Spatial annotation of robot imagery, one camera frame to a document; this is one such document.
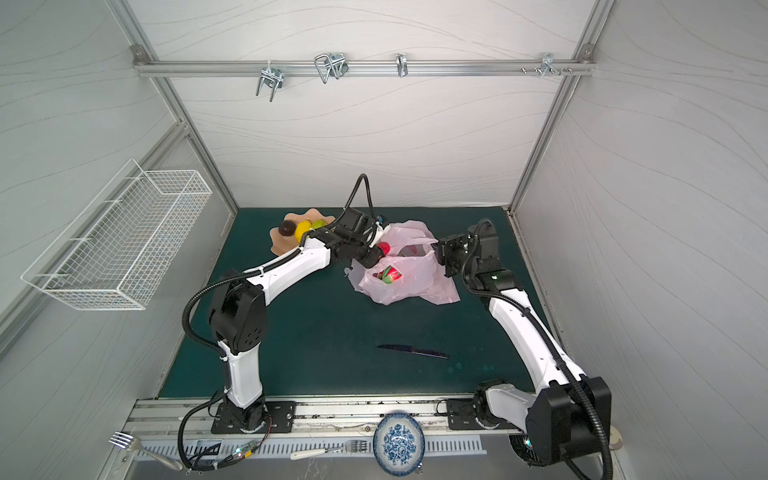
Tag metal bracket with screws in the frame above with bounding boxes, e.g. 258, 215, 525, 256
520, 53, 572, 77

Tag small metal hook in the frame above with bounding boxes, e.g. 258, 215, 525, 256
395, 53, 408, 78

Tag red yellow peach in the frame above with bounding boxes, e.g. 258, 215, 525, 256
377, 242, 391, 256

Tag dark purple knife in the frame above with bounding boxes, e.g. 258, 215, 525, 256
378, 344, 449, 360

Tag white handled fork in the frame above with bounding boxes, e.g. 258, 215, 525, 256
289, 440, 368, 461

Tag dark purple plum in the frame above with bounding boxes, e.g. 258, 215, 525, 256
278, 220, 297, 237

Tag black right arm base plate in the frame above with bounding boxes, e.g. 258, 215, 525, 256
435, 398, 521, 434

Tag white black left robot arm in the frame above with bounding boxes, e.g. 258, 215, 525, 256
209, 207, 385, 431

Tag white wire basket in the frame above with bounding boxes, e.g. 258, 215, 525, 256
21, 159, 212, 311

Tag blue white patterned plate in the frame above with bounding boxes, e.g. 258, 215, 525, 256
372, 412, 426, 477

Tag beige scalloped fruit bowl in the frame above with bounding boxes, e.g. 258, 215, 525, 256
269, 208, 335, 256

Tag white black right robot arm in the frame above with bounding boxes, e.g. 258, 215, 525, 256
434, 219, 614, 479

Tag green pear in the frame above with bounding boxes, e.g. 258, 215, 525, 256
310, 219, 328, 230

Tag silver fork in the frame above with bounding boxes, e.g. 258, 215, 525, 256
109, 431, 184, 471

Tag yellow lemon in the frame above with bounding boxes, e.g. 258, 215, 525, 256
294, 220, 312, 244

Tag metal hook clamp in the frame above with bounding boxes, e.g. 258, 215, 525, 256
313, 52, 349, 84

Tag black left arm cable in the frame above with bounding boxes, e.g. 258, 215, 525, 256
177, 173, 376, 472

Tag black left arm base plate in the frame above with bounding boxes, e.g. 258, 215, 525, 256
211, 399, 296, 434

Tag red dragon fruit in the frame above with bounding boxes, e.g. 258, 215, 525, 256
373, 265, 402, 284

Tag metal u-bolt clamp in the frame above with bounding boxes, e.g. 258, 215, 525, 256
256, 64, 284, 102

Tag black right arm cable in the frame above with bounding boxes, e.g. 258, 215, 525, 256
461, 218, 614, 480

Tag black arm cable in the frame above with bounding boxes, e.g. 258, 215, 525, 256
461, 218, 614, 480
177, 173, 376, 472

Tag pink plastic bag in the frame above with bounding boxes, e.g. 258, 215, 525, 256
346, 220, 460, 305

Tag aluminium cross rail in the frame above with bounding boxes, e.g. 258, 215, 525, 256
130, 44, 596, 79

